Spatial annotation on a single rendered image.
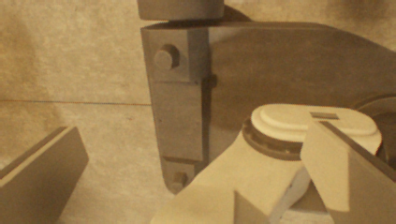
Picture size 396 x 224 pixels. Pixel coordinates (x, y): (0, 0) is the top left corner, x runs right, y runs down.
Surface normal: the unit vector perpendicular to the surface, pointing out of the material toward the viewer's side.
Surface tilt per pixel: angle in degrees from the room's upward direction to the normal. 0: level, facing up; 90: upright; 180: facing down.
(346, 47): 0
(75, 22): 0
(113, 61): 0
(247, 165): 90
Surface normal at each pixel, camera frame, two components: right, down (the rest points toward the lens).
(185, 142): -0.20, 0.48
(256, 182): -0.03, -0.87
